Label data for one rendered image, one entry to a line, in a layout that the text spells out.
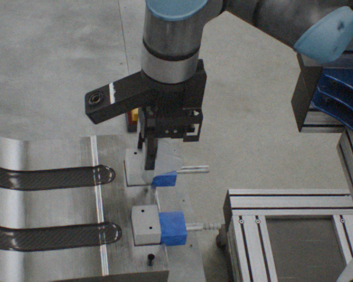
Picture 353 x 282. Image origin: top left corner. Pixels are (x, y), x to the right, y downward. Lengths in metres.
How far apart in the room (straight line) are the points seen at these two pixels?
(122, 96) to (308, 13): 0.27
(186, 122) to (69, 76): 0.45
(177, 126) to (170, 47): 0.16
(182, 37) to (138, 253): 0.32
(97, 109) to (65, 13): 0.58
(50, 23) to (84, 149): 0.43
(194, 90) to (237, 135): 1.46
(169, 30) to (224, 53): 1.86
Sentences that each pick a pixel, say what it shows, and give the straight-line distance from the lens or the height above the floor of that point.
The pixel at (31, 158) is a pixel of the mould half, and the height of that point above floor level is 0.88.
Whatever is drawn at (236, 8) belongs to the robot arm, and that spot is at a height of 1.20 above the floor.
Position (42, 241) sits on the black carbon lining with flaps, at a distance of 1.03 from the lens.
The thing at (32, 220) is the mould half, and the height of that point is 0.88.
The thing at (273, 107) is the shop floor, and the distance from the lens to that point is 2.54.
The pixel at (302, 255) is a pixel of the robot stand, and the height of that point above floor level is 0.21.
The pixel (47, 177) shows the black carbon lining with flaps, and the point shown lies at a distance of 1.10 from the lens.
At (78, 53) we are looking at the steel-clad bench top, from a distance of 1.42.
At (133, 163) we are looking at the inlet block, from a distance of 1.07.
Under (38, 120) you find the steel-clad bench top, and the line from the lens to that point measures 1.29.
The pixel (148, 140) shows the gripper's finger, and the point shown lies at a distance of 0.97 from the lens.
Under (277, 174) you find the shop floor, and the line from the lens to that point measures 2.32.
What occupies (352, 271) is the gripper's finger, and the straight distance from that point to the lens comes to 0.36.
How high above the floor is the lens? 1.74
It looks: 48 degrees down
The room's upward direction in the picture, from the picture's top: 9 degrees clockwise
